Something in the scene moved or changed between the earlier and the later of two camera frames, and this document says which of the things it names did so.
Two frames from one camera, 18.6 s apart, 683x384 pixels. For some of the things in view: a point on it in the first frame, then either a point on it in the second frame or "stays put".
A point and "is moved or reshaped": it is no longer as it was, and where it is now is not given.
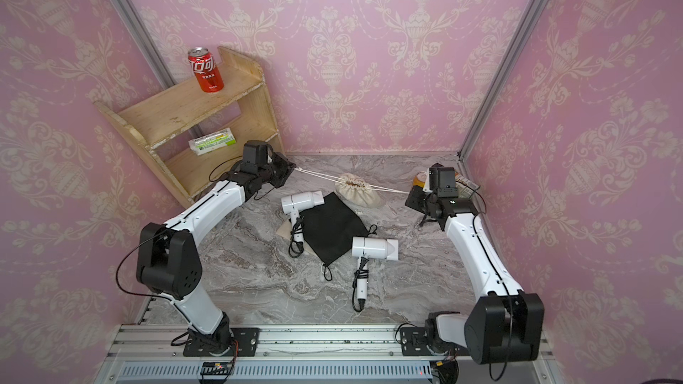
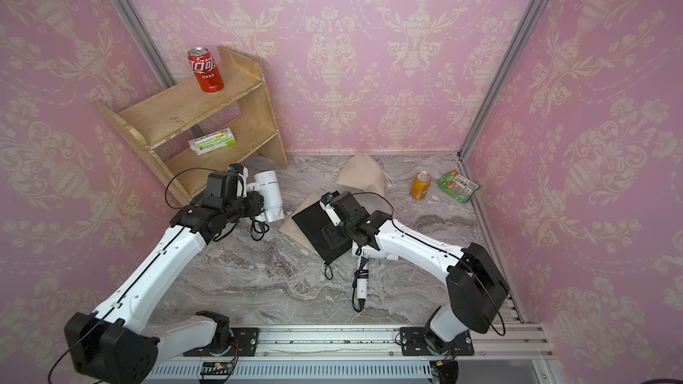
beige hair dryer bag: (357, 188) is moved or reshaped
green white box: (212, 141) stays put
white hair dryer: (365, 248) stays put
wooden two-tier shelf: (198, 136) stays put
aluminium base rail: (301, 354) stays put
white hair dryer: (293, 204) to (268, 187)
